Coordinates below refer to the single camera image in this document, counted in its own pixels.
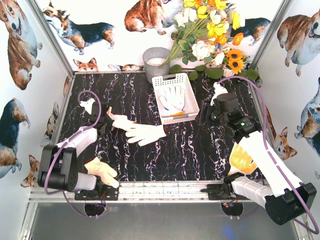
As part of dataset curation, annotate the white glove with yellow stripes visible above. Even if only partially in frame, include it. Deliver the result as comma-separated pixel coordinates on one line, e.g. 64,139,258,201
106,106,136,131

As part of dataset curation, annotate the blue dotted white glove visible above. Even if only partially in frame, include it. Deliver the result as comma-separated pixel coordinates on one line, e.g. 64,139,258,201
158,85,186,117

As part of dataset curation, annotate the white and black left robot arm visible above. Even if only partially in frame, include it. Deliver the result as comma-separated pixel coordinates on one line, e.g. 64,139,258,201
37,102,113,192

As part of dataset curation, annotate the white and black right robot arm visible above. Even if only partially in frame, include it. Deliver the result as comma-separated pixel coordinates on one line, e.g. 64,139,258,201
198,93,317,225

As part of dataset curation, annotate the white plastic storage basket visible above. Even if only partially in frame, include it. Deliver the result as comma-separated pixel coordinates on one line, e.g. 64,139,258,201
152,73,200,125

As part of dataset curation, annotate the plain white cotton glove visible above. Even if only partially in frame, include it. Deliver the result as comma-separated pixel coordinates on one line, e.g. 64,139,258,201
125,123,167,147

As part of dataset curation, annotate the cream leather glove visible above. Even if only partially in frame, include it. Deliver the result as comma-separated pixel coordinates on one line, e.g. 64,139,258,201
84,157,120,189

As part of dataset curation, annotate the orange dotted glove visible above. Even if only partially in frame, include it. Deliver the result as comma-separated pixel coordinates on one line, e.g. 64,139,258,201
227,143,258,176

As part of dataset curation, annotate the grey metal bucket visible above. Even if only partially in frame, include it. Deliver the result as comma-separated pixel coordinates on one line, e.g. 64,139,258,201
142,47,170,83

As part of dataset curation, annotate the artificial flower bouquet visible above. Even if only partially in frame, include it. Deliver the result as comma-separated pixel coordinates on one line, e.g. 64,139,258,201
163,0,249,77

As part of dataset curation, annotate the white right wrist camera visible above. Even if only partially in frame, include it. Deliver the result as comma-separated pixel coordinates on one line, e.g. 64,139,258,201
210,82,228,106

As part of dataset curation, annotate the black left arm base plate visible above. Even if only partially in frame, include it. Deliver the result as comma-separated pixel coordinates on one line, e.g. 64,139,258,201
74,184,119,201

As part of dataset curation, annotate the aluminium front rail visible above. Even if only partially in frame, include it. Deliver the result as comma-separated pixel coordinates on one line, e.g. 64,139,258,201
28,181,300,203

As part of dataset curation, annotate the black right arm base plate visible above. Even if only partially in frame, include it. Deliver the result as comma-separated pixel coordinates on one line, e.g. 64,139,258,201
200,183,248,200

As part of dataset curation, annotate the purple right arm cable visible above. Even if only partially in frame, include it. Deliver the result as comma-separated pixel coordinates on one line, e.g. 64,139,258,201
216,76,320,235

